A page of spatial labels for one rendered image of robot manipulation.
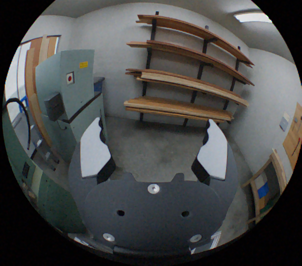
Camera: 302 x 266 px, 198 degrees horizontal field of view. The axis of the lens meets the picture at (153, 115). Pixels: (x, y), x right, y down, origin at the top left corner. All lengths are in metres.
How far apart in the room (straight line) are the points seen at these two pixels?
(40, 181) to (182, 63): 2.37
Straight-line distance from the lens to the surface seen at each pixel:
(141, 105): 1.56
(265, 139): 2.54
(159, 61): 1.88
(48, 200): 0.90
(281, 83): 2.61
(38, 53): 2.28
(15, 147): 0.79
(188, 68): 1.99
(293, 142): 2.43
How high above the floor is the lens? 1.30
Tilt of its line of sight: 31 degrees down
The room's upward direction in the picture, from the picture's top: 10 degrees clockwise
